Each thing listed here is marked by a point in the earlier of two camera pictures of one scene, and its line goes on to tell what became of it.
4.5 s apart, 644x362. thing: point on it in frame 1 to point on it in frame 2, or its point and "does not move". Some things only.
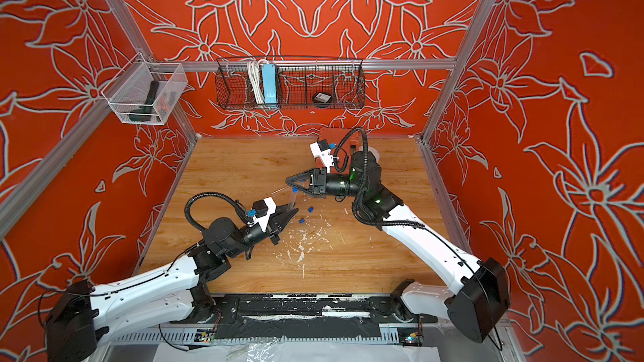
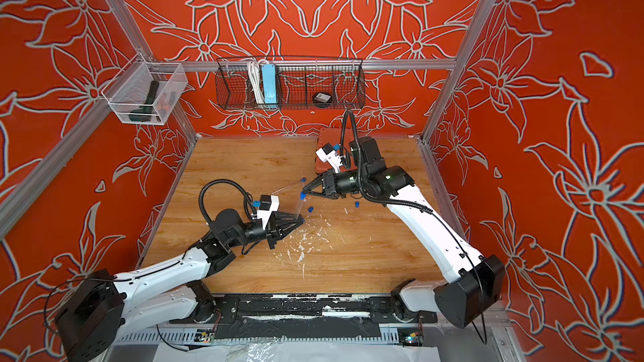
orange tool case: [334, 135] does not move
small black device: [322, 97] does not move
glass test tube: [293, 199] to [298, 209]
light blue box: [269, 83] does not move
